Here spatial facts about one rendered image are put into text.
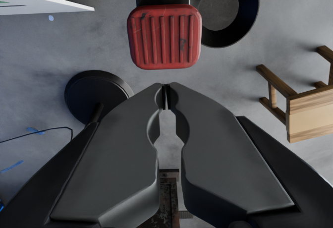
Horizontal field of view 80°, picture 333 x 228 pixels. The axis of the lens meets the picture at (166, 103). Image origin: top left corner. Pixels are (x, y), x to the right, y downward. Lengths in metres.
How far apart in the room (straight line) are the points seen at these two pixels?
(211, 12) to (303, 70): 0.59
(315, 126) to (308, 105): 0.12
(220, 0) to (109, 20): 0.49
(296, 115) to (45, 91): 1.20
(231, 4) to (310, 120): 0.58
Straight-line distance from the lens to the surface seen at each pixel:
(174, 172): 1.51
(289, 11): 1.12
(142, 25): 0.19
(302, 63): 1.25
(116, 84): 1.06
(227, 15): 1.01
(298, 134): 1.02
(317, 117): 1.00
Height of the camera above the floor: 0.95
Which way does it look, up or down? 57 degrees down
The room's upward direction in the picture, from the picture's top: 177 degrees clockwise
